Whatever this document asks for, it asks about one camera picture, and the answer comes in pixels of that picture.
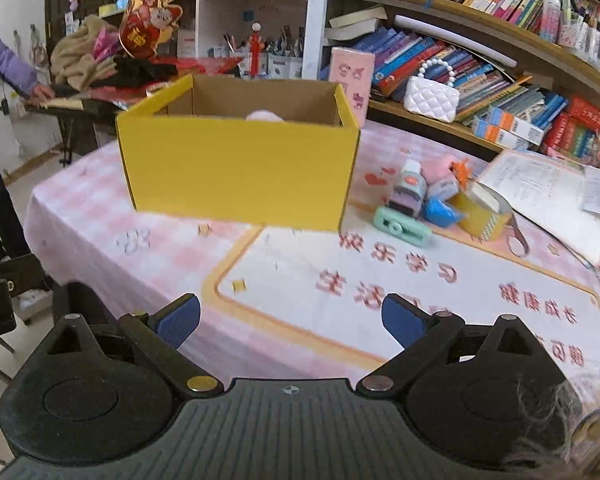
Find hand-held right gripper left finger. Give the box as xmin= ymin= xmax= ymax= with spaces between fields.
xmin=45 ymin=294 xmax=224 ymax=395

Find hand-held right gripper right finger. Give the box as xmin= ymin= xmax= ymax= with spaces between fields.
xmin=355 ymin=292 xmax=556 ymax=396

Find blue plastic packet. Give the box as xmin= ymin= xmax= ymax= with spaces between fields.
xmin=424 ymin=196 xmax=467 ymax=225

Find yellow cardboard box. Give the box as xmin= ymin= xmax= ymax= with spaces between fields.
xmin=116 ymin=74 xmax=361 ymax=233

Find pink checkered tablecloth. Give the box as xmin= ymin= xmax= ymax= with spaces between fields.
xmin=22 ymin=120 xmax=600 ymax=396

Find lilac white small bottle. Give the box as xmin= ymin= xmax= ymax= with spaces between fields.
xmin=389 ymin=159 xmax=428 ymax=218

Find lilac packet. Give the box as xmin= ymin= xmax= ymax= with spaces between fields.
xmin=427 ymin=180 xmax=461 ymax=202

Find white paper sheets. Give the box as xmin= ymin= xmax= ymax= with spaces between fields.
xmin=477 ymin=149 xmax=600 ymax=266

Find grey fur trim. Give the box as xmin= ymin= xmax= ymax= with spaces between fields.
xmin=505 ymin=375 xmax=600 ymax=480

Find blue orange boxes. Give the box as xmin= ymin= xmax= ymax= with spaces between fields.
xmin=472 ymin=110 xmax=546 ymax=148

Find white quilted handbag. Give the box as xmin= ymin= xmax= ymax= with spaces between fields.
xmin=404 ymin=57 xmax=461 ymax=123

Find pink cartoon box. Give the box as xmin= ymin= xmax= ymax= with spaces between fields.
xmin=328 ymin=47 xmax=376 ymax=128

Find stack of flat books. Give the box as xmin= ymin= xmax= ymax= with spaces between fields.
xmin=455 ymin=80 xmax=568 ymax=146

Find black cloth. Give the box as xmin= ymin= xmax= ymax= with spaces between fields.
xmin=97 ymin=55 xmax=181 ymax=92

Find red plastic sheet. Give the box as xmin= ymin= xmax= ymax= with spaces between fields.
xmin=87 ymin=56 xmax=246 ymax=106

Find beige cloth pile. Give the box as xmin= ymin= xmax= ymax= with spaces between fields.
xmin=50 ymin=14 xmax=121 ymax=92

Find row of red books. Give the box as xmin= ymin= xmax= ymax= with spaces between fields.
xmin=542 ymin=95 xmax=600 ymax=171

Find row of blue leaning books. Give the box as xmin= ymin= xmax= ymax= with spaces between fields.
xmin=325 ymin=25 xmax=521 ymax=106

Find red figurine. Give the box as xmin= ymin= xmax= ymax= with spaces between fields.
xmin=247 ymin=22 xmax=263 ymax=78

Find pink plastic bag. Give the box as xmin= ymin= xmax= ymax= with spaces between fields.
xmin=92 ymin=27 xmax=121 ymax=61

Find white rolled paper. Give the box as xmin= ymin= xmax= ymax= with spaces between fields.
xmin=394 ymin=14 xmax=518 ymax=68

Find stack of thick white books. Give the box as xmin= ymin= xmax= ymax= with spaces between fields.
xmin=324 ymin=5 xmax=388 ymax=43

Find red gold festive decoration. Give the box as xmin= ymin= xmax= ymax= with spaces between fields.
xmin=117 ymin=0 xmax=191 ymax=61

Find white shelf cabinet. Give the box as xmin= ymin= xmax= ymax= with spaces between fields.
xmin=177 ymin=0 xmax=311 ymax=81

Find wooden bookshelf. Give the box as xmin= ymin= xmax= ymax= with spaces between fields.
xmin=325 ymin=0 xmax=600 ymax=181

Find row of stationery packs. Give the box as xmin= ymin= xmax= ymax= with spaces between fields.
xmin=557 ymin=0 xmax=600 ymax=73

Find clear bottle white cap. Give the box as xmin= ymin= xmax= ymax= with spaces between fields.
xmin=539 ymin=0 xmax=562 ymax=43

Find grey strap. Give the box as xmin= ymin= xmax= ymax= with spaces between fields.
xmin=505 ymin=210 xmax=531 ymax=258

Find white upright post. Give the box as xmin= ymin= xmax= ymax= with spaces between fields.
xmin=307 ymin=0 xmax=332 ymax=81

